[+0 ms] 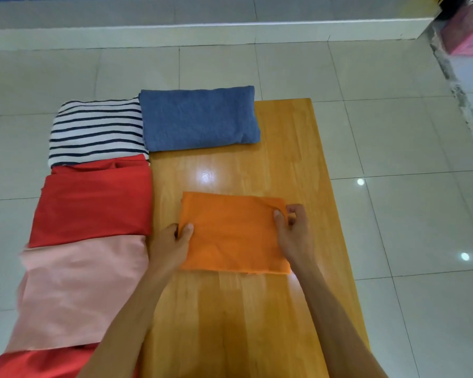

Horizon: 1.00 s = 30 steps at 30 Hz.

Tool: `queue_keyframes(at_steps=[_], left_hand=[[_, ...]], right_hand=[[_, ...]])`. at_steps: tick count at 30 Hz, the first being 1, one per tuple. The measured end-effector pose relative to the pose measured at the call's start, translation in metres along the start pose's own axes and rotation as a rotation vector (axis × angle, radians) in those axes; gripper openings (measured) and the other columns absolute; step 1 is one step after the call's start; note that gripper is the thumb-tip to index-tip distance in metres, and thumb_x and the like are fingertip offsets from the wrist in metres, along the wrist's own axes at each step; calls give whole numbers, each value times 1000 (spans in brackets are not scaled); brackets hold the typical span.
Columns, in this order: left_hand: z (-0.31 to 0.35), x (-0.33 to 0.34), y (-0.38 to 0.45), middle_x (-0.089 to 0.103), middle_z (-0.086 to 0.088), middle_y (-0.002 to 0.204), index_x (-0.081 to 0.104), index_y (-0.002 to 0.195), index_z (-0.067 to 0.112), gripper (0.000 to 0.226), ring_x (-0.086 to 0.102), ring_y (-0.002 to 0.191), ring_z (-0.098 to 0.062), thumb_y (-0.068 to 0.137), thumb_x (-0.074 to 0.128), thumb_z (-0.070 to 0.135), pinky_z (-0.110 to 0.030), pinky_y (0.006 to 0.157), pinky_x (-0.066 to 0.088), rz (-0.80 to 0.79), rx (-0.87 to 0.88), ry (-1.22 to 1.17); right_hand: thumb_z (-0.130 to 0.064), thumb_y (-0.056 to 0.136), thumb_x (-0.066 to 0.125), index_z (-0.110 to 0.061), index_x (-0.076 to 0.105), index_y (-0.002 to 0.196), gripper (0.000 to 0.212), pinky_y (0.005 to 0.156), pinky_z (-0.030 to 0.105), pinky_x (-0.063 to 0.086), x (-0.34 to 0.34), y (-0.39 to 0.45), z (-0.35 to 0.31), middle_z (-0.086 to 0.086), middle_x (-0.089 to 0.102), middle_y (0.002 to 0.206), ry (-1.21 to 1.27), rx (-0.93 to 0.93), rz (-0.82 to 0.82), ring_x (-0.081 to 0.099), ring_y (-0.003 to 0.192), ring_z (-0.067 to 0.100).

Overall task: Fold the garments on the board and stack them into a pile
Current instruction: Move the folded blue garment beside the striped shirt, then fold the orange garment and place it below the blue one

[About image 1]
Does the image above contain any person's left hand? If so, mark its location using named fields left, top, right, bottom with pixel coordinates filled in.
left=149, top=222, right=194, bottom=272

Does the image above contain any black white striped shirt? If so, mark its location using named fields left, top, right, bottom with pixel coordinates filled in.
left=48, top=97, right=150, bottom=169

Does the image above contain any red garment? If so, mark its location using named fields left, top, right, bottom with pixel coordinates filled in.
left=0, top=342, right=141, bottom=378
left=27, top=154, right=153, bottom=248

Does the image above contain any orange garment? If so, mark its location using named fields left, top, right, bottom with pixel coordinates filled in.
left=178, top=191, right=292, bottom=276

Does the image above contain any person's right hand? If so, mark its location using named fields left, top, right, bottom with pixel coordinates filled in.
left=273, top=203, right=316, bottom=268

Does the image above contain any blue towel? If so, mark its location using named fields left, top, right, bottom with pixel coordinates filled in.
left=138, top=85, right=262, bottom=153

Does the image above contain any pink laundry basket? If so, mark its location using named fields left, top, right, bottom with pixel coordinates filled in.
left=439, top=11, right=473, bottom=56

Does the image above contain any person's right forearm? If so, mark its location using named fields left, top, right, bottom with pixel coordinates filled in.
left=290, top=254, right=389, bottom=378

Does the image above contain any person's left forearm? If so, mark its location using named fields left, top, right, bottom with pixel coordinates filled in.
left=77, top=259, right=182, bottom=378

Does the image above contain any pink garment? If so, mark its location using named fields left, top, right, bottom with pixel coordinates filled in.
left=4, top=234, right=150, bottom=354

